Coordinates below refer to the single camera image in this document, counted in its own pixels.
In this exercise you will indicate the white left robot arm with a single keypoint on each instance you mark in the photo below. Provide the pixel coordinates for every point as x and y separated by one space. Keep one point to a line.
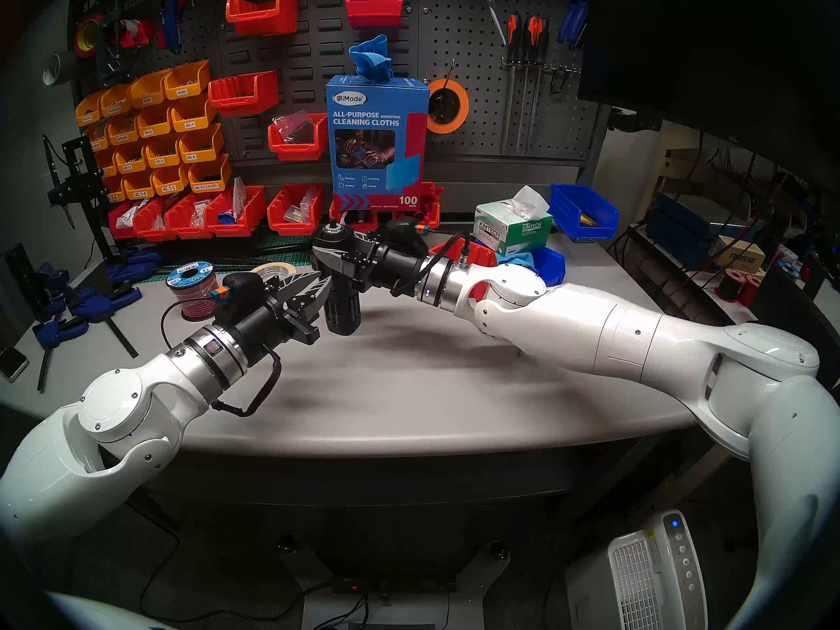
98 438

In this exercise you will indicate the crimson plastic storage bin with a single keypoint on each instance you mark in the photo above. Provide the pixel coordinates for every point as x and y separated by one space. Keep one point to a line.
374 13

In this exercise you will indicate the blue cleaning cloths box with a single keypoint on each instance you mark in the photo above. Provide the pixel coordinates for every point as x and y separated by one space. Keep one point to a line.
377 104

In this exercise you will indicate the yellow bin labelled M2.5-5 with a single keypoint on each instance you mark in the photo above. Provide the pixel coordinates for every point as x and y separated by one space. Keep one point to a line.
170 187

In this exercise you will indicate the large blue plastic bin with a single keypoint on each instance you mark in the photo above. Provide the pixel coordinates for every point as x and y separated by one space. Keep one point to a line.
581 215

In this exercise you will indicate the dark blue crate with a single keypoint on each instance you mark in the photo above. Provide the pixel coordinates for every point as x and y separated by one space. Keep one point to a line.
686 228

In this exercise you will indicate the clear plastic bag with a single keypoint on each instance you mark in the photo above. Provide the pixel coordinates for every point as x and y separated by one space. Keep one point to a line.
294 126

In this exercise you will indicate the Kimtech tissue box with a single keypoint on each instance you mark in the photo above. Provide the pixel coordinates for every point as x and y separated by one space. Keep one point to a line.
508 231

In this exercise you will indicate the black cylindrical object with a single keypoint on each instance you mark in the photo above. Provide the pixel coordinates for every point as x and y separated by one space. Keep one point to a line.
23 277

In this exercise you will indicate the robot base stand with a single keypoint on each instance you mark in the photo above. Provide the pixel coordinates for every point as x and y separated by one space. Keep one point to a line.
400 612

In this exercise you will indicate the metal carabiner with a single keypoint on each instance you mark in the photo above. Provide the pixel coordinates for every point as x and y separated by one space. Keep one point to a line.
553 82

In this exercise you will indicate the yellow bin labelled M3-4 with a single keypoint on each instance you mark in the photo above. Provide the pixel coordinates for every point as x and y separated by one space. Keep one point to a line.
193 121

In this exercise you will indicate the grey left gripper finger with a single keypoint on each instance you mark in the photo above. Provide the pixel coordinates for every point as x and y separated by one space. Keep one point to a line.
300 284
316 300

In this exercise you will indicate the cardboard box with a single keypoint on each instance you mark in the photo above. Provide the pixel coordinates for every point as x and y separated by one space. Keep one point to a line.
740 258

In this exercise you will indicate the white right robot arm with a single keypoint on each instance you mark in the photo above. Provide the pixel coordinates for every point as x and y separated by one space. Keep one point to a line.
590 327

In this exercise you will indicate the dark grey pegboard panel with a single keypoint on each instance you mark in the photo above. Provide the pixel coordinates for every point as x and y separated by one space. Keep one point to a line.
479 110

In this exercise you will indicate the yellow bin labelled M3-6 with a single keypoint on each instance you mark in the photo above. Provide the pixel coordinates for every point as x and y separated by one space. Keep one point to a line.
200 153

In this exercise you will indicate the yellow bin labelled M3X6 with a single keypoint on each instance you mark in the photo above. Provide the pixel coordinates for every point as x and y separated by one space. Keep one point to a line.
187 87

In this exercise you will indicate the black electric screwdriver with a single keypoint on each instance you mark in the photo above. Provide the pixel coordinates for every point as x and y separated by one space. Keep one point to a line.
342 314

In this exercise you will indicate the white air purifier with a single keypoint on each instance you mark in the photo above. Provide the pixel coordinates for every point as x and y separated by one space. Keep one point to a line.
640 569

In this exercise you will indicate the yellow small parts bin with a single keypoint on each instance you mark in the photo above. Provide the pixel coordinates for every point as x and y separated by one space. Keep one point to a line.
108 170
98 143
115 195
116 107
123 136
88 115

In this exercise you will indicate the white paper packet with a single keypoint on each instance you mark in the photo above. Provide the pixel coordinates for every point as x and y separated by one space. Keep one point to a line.
238 199

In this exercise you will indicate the black metal stand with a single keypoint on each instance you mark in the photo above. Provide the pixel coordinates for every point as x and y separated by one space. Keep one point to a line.
88 189

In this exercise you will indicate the orange tape roll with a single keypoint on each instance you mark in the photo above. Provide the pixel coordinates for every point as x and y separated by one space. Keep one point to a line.
462 107

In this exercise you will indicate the silver duct tape roll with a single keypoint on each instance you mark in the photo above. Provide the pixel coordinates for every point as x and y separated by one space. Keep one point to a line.
64 67

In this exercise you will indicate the yellow bin labelled M3X8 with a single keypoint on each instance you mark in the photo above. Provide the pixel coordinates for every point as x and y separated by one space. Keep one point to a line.
149 97

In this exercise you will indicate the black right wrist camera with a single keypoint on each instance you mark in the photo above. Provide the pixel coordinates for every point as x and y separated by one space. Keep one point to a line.
407 233

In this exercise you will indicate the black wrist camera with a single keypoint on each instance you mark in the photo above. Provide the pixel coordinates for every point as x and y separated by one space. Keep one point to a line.
246 287
407 233

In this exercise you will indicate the small blue plastic bin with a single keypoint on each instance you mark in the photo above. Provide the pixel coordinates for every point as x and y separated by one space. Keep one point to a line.
551 268

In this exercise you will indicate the clear plastic parts box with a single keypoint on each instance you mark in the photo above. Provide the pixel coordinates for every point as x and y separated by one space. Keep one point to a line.
305 205

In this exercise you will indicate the yellow bin labelled M2.5-6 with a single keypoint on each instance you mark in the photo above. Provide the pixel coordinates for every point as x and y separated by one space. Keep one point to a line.
138 192

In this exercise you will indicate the orange black screwdriver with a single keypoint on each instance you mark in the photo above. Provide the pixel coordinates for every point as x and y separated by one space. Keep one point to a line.
513 31
530 33
542 35

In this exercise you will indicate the yellow bin labelled M4-6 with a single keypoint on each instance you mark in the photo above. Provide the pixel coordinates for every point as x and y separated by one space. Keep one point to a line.
154 128

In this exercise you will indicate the blue microfiber cloth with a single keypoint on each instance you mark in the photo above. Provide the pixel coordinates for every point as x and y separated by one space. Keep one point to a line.
371 58

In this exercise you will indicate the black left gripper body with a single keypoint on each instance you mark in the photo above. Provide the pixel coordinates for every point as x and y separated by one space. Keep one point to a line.
275 327

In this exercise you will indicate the red yellow tape roll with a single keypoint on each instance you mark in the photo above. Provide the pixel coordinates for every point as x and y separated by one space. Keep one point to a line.
79 35

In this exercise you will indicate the yellow bin labelled M4 HEX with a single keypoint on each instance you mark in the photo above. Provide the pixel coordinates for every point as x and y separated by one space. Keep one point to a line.
210 182

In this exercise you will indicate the red white tape roll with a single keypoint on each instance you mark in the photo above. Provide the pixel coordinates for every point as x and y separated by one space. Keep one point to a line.
139 33

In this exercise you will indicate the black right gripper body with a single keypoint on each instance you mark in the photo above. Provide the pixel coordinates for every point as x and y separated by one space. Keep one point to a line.
397 271

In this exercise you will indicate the light blue cloth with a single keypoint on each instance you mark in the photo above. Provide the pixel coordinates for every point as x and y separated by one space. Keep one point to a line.
518 260

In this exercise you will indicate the red thread spool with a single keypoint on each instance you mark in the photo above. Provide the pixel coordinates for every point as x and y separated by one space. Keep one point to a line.
732 287

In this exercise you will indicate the black clamp tool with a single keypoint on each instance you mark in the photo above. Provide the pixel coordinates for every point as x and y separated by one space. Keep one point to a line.
118 54

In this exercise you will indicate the green cutting mat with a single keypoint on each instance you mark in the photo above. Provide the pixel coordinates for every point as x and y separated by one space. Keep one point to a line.
289 258

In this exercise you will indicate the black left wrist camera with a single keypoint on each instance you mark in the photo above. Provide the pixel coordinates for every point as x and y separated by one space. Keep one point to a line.
246 287

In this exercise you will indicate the yellow bin labelled M3-8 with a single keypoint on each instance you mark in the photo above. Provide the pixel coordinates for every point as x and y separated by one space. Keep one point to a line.
163 158

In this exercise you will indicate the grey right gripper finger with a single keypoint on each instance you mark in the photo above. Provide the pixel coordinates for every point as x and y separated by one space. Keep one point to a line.
344 269
364 241

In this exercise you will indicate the smartphone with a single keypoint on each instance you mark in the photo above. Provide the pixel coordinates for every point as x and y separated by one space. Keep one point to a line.
12 365

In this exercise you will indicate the beige masking tape roll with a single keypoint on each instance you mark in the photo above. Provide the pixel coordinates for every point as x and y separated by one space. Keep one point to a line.
275 268

